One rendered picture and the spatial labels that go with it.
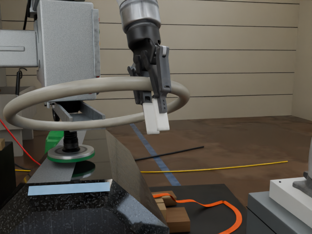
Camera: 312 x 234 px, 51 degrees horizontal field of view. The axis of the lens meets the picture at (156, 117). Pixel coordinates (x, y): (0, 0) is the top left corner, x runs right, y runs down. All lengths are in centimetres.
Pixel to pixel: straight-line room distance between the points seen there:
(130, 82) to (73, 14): 82
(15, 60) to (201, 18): 543
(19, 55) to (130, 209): 118
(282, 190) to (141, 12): 80
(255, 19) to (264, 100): 179
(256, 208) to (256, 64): 645
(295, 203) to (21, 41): 167
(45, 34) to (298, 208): 114
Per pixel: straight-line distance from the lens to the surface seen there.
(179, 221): 256
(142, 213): 140
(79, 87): 67
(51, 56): 143
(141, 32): 72
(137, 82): 68
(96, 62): 145
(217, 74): 722
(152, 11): 74
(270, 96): 786
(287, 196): 122
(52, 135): 344
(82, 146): 164
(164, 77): 67
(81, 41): 145
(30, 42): 211
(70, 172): 147
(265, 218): 125
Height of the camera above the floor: 131
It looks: 10 degrees down
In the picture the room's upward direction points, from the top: straight up
